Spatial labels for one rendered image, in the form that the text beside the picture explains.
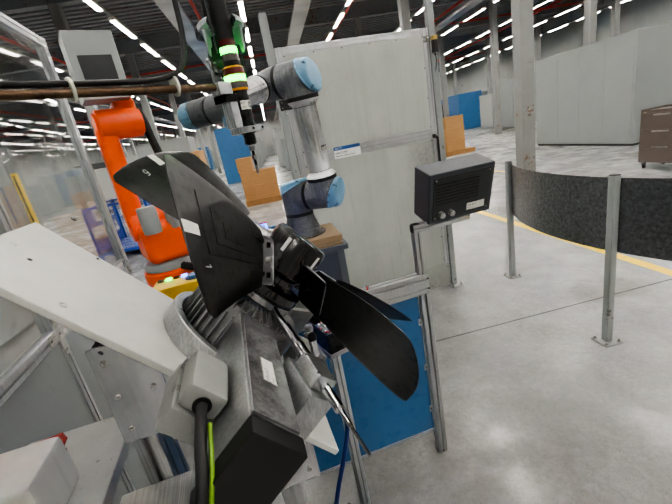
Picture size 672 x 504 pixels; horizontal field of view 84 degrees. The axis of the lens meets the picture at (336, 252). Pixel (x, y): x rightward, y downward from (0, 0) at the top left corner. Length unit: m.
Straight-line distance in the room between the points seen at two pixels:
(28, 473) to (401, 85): 2.75
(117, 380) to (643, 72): 10.30
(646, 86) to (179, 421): 10.37
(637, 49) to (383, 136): 8.00
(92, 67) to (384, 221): 3.25
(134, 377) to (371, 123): 2.39
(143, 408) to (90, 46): 4.21
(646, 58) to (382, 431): 9.64
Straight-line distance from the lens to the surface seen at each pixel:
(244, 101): 0.83
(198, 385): 0.51
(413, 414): 1.75
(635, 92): 10.32
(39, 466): 0.91
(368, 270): 2.96
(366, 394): 1.59
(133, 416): 0.83
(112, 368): 0.78
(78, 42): 4.73
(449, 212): 1.39
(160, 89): 0.75
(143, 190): 0.79
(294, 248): 0.72
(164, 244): 4.60
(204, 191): 0.56
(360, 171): 2.79
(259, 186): 10.02
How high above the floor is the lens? 1.42
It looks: 18 degrees down
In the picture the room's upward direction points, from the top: 11 degrees counter-clockwise
